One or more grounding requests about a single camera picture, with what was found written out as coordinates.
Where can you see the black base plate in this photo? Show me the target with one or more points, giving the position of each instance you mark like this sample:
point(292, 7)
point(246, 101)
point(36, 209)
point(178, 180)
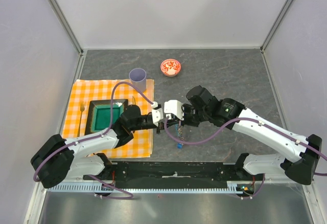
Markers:
point(174, 174)

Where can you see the aluminium corner post right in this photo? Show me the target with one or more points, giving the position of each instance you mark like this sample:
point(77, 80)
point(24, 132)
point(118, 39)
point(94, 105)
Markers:
point(276, 24)

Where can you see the orange checkered cloth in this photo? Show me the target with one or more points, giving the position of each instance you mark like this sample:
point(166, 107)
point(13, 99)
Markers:
point(87, 90)

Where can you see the aluminium corner post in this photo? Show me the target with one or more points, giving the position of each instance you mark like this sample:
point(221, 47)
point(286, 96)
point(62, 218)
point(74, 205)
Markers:
point(66, 26)
point(276, 24)

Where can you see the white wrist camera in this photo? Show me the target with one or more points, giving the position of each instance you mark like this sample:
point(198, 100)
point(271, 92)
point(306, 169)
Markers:
point(173, 108)
point(157, 113)

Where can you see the teal square plate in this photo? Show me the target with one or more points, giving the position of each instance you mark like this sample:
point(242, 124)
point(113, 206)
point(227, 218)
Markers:
point(98, 117)

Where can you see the red white patterned bowl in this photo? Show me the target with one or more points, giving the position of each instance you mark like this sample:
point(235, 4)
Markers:
point(170, 67)

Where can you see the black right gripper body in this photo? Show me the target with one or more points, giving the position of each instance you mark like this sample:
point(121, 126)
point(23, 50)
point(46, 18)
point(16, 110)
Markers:
point(189, 120)

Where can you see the white toothed cable rail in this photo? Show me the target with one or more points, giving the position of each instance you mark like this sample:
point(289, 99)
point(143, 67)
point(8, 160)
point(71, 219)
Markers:
point(95, 187)

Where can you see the purple plastic cup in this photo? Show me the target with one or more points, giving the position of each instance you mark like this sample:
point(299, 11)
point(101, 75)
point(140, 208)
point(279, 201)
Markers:
point(138, 77)

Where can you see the aluminium frame rail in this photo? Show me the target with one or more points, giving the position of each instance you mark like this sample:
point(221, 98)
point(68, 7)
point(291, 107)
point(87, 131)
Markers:
point(278, 179)

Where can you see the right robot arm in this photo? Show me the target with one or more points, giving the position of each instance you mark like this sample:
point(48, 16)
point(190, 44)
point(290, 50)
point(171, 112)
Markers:
point(296, 156)

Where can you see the aluminium corner post left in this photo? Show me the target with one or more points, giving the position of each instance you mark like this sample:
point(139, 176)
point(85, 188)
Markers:
point(66, 26)

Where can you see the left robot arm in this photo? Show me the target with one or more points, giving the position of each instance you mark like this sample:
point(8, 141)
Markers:
point(60, 159)

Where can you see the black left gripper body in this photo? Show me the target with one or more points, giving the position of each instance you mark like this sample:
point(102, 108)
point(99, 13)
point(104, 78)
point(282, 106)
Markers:
point(160, 126)

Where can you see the gold fork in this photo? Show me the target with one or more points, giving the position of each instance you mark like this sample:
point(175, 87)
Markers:
point(82, 109)

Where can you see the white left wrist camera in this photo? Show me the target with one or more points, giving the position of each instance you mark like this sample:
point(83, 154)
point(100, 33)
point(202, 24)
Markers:
point(157, 113)

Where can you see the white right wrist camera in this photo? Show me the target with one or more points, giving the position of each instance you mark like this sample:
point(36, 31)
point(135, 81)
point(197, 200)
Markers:
point(173, 108)

